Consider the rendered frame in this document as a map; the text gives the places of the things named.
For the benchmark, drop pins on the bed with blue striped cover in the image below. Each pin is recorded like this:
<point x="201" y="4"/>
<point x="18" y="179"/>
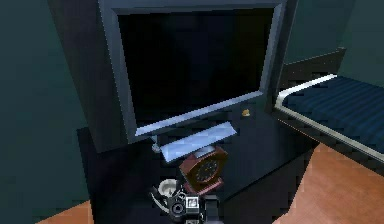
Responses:
<point x="343" y="110"/>

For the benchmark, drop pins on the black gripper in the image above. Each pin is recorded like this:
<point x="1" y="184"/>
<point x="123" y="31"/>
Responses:
<point x="176" y="209"/>

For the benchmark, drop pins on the black flat television set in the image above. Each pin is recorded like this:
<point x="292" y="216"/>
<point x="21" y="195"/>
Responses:
<point x="196" y="63"/>

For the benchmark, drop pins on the brown wooden table clock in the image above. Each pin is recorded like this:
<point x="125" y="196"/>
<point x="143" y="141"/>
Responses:
<point x="204" y="170"/>

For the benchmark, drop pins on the black television cabinet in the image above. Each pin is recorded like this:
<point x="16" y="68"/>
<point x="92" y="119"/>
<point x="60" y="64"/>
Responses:
<point x="266" y="143"/>

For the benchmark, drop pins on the white coffee mug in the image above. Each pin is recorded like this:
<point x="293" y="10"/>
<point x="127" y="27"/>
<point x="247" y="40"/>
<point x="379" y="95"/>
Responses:
<point x="167" y="186"/>

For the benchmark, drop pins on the small orange round object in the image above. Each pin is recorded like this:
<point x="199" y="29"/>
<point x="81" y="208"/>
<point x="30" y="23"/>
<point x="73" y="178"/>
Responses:
<point x="246" y="113"/>

